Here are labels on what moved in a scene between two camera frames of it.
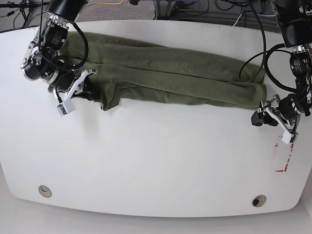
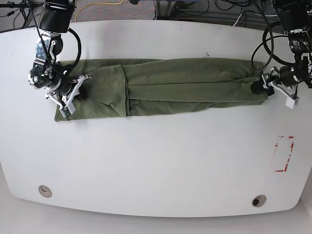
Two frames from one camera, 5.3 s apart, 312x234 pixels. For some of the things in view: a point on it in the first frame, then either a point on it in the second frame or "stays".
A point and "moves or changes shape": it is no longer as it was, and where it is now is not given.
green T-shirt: [126, 71] moves or changes shape
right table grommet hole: [259, 200] stays
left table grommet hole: [45, 191] stays
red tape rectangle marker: [286, 163] stays
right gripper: [285, 108] → [269, 79]
